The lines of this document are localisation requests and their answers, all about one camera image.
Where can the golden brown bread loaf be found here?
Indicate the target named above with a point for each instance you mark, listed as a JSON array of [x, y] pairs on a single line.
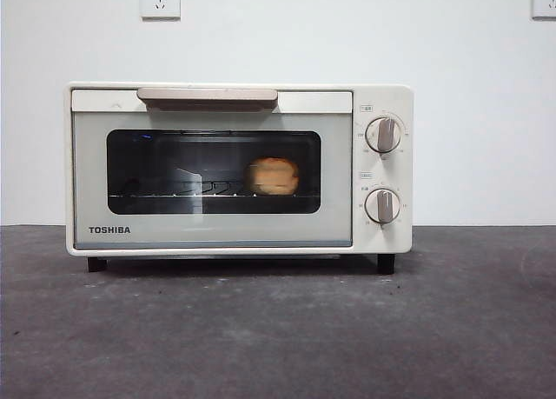
[[273, 175]]

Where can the small tan oven knob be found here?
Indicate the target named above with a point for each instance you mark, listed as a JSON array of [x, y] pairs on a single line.
[[382, 206]]

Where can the large tan oven knob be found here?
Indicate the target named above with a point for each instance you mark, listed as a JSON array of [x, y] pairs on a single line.
[[383, 134]]

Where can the cream white toaster oven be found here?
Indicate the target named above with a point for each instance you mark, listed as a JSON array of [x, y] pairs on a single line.
[[399, 242]]

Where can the white wall socket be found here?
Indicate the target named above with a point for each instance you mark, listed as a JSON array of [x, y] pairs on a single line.
[[160, 1], [545, 1]]

